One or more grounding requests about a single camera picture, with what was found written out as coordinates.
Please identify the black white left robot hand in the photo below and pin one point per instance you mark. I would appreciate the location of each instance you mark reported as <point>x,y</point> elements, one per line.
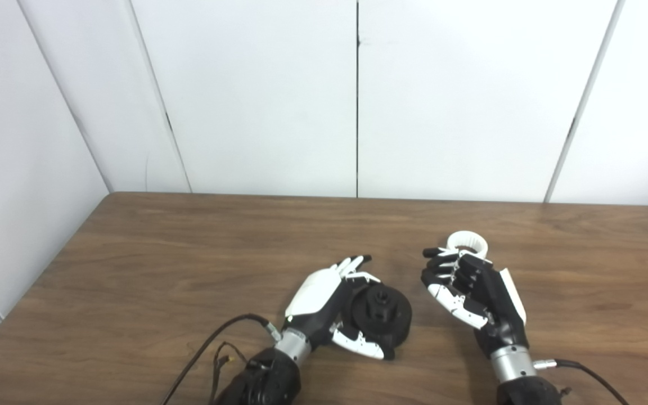
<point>315,295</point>

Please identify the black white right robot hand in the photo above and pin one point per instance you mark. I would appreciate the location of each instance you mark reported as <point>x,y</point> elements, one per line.
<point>493,298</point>

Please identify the round black plastic part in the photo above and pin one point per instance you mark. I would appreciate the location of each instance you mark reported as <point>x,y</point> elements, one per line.
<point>388,320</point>

